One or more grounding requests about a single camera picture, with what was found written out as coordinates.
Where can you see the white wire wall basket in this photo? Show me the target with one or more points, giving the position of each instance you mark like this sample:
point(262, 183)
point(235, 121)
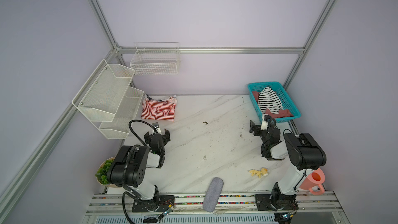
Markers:
point(156, 58)

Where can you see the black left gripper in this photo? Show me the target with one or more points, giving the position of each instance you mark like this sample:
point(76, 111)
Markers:
point(147, 140)

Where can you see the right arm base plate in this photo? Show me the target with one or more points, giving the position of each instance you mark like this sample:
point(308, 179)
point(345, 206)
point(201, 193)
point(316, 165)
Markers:
point(264, 202)

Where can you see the grey fabric pouch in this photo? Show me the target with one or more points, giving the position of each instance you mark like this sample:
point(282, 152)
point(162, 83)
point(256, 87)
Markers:
point(213, 194)

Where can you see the white mesh wall shelf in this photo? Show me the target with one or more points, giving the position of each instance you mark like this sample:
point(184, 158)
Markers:
point(109, 101)

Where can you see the red white striped tank top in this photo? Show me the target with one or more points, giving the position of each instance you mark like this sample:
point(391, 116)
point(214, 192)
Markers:
point(157, 109)

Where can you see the pink watering can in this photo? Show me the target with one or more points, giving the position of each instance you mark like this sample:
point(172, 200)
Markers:
point(314, 183)

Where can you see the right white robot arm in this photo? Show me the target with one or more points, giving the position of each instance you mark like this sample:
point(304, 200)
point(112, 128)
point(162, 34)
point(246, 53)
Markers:
point(305, 156)

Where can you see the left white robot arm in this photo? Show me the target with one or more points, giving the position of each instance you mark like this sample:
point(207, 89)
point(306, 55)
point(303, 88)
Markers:
point(129, 166)

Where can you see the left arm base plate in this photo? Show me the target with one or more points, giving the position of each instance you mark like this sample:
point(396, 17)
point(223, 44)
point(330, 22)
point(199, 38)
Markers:
point(160, 203)

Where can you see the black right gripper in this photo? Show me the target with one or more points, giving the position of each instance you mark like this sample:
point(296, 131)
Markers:
point(251, 127)

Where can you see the yellow toy giraffe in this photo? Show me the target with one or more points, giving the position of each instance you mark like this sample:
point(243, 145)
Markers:
point(263, 172)

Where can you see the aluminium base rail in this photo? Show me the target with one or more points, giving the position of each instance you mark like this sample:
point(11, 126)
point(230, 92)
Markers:
point(111, 204)

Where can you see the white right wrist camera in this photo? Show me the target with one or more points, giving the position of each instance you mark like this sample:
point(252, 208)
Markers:
point(265, 122)

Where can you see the teal plastic basket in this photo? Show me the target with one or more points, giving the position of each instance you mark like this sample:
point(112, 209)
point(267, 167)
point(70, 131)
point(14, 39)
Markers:
point(286, 100)

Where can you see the green potted plant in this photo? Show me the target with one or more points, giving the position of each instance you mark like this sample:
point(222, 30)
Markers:
point(101, 174)

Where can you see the horizontal aluminium frame bar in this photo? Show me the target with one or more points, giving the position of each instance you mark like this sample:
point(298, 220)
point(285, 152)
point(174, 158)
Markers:
point(219, 50)

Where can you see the aluminium frame corner post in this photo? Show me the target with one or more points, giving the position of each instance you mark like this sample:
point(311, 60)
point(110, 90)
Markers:
point(114, 46)

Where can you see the dark red garment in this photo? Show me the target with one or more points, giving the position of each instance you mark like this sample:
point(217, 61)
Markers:
point(282, 114)

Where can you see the black white striped tank top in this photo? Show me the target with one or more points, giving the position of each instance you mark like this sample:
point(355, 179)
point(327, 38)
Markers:
point(269, 100)

